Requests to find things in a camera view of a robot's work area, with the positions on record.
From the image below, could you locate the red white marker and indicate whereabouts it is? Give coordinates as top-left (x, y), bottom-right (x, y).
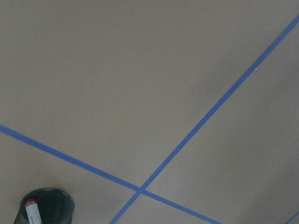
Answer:
top-left (25, 198), bottom-right (42, 224)

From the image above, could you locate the brown paper table mat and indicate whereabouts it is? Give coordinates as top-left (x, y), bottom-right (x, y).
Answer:
top-left (0, 0), bottom-right (299, 224)

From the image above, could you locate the black mesh pen cup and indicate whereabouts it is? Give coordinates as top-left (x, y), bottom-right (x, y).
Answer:
top-left (14, 188), bottom-right (75, 224)

